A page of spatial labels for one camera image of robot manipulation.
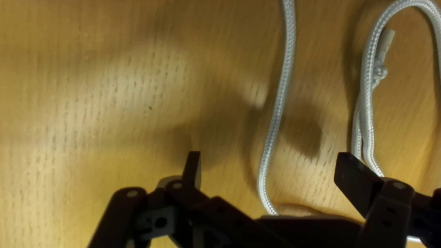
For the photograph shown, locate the white rope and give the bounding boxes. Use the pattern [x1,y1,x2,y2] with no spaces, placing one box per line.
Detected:
[255,0,441,217]

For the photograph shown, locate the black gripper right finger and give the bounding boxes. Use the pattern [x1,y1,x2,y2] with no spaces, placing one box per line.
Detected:
[334,150,441,248]

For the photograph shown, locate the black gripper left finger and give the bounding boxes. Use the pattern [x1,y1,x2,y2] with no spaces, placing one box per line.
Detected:
[87,150,263,248]

